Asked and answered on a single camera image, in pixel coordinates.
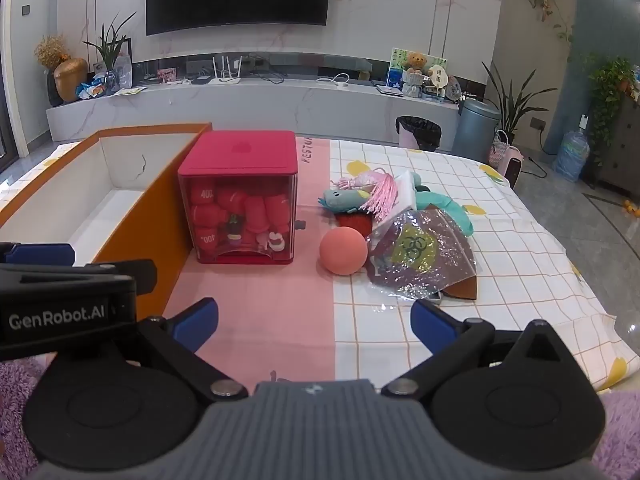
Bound blue water bottle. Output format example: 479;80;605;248
554;129;591;182

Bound white cloth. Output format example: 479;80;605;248
394;170;424;212

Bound purple fleece garment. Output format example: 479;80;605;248
0;355;640;480

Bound leafy plant on dresser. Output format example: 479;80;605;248
585;52;638;161

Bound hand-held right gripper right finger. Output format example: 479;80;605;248
381;299;573;401

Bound white marble television console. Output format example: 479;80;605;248
46;72;463;148

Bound teal plush toy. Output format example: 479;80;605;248
412;185;476;237

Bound pile of red plush pieces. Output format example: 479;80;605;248
189;179;291;259

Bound red storage box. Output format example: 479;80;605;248
177;130;299;266

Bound green picture board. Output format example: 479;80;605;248
389;47;448;86

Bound brown cloth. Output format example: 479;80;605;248
367;209;480;306

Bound green plant in glass vase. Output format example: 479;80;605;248
82;11;137;93

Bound teal unicorn plush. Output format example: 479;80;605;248
318;182;373;216

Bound grey trash can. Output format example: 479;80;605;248
452;99;501;163

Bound brown teddy bear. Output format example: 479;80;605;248
402;51;430;98

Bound dried yellow flowers in vase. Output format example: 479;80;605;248
34;35;68;107

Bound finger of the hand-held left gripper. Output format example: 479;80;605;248
0;242;157;297

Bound white router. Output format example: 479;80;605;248
210;55;246;86

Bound long leaf potted plant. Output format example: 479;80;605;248
481;60;543;146

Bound orange cardboard box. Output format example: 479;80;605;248
0;121;213;321

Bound gold vase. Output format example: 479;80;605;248
53;58;90;103

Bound grey dresser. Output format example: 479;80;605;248
597;95;640;201

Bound blue snack packets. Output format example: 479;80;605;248
76;72;108;101

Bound pink tassel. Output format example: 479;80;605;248
367;172;399;222

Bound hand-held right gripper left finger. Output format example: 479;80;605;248
135;297;249;402

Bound pink heater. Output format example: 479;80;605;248
492;130;525;191

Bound pink bin with black bag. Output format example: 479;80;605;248
396;116;442;152

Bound salmon pink ball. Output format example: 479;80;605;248
320;226;368;276

